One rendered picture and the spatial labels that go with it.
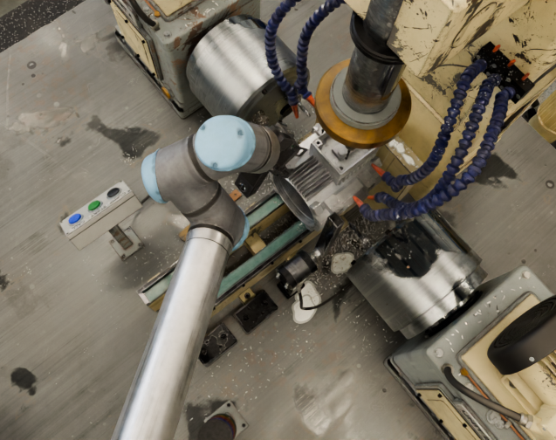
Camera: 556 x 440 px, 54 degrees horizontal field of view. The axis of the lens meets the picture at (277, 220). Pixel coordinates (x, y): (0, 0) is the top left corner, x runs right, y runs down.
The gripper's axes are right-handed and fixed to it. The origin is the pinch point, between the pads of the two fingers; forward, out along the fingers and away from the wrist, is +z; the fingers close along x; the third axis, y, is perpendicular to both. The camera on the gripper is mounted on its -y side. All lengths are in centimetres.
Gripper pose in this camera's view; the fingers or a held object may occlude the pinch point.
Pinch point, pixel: (287, 162)
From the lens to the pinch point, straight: 124.9
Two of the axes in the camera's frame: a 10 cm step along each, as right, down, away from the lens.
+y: 7.0, -6.5, -2.9
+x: -6.2, -7.6, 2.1
